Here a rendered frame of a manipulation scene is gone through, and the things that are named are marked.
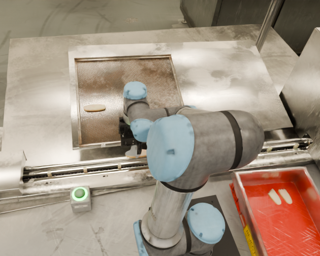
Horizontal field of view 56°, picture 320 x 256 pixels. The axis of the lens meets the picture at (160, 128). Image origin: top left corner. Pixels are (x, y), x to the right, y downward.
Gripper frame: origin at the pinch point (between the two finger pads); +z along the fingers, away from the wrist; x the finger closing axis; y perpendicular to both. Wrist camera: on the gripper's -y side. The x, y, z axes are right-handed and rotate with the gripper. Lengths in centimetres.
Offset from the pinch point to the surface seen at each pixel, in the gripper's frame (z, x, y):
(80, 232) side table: 11.5, 25.1, 24.8
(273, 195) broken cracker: 10, 23, -54
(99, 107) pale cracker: 1.1, -27.7, 13.0
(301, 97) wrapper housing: -8, -15, -81
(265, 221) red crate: 11, 33, -47
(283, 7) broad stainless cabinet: 29, -162, -164
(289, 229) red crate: 11, 38, -55
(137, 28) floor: 97, -243, -45
